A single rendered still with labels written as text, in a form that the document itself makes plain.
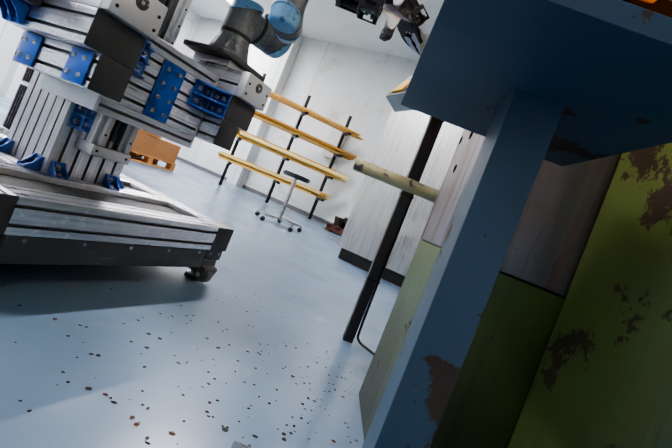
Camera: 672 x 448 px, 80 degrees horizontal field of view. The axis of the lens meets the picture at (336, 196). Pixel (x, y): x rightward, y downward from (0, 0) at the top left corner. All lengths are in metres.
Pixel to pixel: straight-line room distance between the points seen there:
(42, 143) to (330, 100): 7.71
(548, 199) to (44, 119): 1.41
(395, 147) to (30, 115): 2.90
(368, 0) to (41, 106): 1.07
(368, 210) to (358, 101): 5.12
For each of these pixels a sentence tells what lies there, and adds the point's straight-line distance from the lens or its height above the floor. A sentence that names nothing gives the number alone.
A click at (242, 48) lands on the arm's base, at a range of 1.58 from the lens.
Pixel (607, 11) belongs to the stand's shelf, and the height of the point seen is 0.69.
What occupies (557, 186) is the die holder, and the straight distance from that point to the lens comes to 0.86.
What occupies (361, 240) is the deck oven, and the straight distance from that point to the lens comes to 3.74.
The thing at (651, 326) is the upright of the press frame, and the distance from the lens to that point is 0.71.
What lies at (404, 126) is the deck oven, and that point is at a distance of 3.85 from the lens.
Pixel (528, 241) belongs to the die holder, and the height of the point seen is 0.54.
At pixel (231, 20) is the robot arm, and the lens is 1.61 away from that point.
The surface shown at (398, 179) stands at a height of 0.62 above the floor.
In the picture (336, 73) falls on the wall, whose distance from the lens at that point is 9.11.
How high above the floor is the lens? 0.47
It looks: 1 degrees up
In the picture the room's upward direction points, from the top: 22 degrees clockwise
